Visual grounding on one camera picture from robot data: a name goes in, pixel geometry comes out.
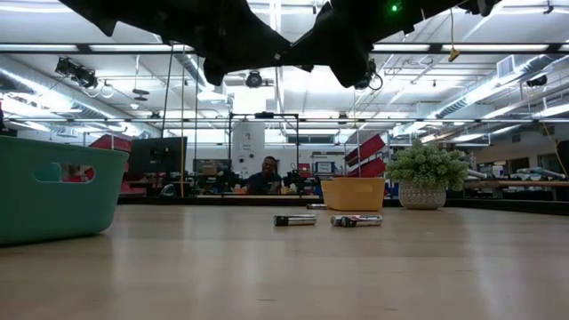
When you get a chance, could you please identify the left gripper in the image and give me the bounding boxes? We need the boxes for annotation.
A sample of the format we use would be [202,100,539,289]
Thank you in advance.
[146,0,293,87]

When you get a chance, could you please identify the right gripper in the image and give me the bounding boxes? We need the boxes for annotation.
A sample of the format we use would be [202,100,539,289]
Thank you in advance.
[280,0,423,89]

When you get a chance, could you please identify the black hanging dome device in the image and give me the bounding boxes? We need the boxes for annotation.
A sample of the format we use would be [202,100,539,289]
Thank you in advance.
[244,69,264,89]

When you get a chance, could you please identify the white cylinder tank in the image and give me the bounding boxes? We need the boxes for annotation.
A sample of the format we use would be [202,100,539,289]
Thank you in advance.
[230,122,267,179]

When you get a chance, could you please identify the red tilted bins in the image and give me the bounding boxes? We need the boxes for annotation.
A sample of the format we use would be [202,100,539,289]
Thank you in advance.
[343,133,389,180]

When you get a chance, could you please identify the blue white sign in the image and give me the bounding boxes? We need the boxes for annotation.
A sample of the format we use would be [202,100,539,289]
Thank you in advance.
[314,160,338,176]

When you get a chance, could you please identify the person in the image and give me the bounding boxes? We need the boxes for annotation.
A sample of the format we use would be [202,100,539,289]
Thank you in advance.
[245,156,284,196]

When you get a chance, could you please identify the yellow plastic basket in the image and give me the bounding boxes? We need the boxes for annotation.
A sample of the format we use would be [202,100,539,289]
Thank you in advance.
[320,177,387,212]

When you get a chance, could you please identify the black monitor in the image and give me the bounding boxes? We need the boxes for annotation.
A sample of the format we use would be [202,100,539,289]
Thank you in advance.
[128,136,188,175]

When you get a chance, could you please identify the potted artificial green plant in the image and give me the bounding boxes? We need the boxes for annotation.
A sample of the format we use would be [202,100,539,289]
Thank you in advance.
[385,139,470,211]

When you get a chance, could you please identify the red bin rack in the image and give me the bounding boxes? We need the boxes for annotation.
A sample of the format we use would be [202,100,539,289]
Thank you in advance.
[52,134,148,197]

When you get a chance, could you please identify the white air vent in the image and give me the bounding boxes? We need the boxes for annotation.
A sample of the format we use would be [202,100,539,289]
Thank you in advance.
[496,54,517,80]

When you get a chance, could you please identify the wooden workbench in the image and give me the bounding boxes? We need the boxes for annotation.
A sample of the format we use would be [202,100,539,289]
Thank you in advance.
[464,179,569,201]

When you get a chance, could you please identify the teal plastic basket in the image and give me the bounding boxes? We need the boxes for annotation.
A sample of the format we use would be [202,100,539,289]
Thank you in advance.
[0,135,130,247]

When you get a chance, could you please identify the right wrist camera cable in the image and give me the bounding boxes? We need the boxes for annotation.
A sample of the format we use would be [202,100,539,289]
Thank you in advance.
[354,59,384,92]

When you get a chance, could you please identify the yellow hanging cord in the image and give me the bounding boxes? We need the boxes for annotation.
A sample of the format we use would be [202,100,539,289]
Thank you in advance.
[447,7,462,64]

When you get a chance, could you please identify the black metal table frame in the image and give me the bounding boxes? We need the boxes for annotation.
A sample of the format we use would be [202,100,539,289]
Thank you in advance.
[116,194,569,218]

